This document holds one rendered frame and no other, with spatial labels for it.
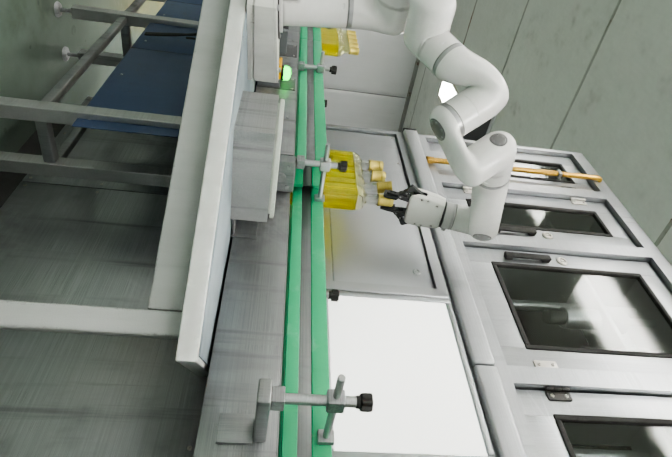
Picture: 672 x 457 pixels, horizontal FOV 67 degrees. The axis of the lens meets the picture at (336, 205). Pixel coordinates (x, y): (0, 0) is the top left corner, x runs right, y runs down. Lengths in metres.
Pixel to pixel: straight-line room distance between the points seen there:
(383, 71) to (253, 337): 6.90
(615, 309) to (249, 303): 1.10
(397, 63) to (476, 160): 6.60
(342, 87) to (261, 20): 6.66
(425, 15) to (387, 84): 6.68
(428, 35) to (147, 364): 0.92
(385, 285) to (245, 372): 0.56
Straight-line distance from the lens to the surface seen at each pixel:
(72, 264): 1.45
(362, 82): 7.74
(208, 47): 1.10
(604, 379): 1.47
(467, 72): 1.12
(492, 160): 1.15
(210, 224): 0.87
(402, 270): 1.43
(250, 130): 1.00
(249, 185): 1.06
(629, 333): 1.66
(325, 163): 1.25
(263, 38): 1.15
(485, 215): 1.29
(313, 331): 1.02
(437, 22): 1.13
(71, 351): 1.26
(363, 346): 1.23
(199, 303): 0.83
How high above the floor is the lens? 0.84
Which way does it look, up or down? 7 degrees up
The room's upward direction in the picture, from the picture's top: 95 degrees clockwise
